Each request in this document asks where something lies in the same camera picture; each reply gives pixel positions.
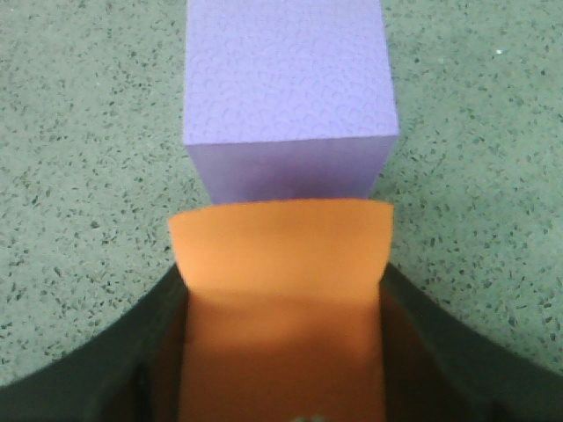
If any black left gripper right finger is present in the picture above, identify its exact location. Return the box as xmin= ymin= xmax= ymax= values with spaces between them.
xmin=382 ymin=265 xmax=562 ymax=421

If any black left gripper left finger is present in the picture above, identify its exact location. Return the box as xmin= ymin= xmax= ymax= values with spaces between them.
xmin=1 ymin=266 xmax=188 ymax=421

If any orange foam cube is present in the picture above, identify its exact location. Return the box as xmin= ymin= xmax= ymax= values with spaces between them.
xmin=169 ymin=199 xmax=393 ymax=421

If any purple foam cube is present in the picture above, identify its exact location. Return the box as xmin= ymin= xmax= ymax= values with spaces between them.
xmin=183 ymin=0 xmax=399 ymax=204

